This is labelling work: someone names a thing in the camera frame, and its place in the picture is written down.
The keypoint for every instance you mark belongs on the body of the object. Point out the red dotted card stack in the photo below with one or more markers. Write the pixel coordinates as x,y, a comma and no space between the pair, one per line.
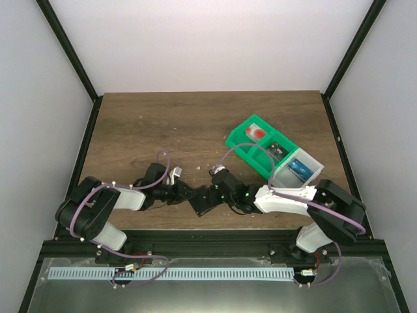
255,133

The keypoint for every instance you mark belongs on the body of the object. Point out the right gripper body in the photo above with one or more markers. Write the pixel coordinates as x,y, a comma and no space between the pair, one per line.
213,192

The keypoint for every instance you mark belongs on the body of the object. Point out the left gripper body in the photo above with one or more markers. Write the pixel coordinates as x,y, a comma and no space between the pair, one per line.
178,190

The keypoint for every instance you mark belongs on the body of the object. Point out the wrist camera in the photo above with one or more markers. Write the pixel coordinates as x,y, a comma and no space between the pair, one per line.
215,169
173,176

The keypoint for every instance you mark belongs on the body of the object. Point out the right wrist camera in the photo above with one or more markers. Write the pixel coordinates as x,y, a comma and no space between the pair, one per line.
215,169

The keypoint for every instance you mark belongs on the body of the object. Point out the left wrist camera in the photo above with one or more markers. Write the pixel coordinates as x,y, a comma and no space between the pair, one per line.
173,176

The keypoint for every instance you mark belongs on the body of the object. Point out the black aluminium frame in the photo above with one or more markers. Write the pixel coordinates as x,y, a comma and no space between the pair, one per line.
212,243

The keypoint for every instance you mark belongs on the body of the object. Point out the black card holder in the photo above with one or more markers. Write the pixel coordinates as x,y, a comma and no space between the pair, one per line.
205,199

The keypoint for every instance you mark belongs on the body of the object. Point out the light blue cable duct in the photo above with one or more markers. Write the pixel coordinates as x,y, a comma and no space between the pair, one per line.
174,273

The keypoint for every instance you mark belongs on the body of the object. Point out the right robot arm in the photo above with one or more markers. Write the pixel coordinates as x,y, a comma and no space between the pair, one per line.
337,215

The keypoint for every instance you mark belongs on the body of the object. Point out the dark card stack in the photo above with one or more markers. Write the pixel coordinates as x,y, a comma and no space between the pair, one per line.
277,151

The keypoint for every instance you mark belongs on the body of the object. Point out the blue card stack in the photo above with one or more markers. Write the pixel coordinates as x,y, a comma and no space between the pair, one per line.
300,170

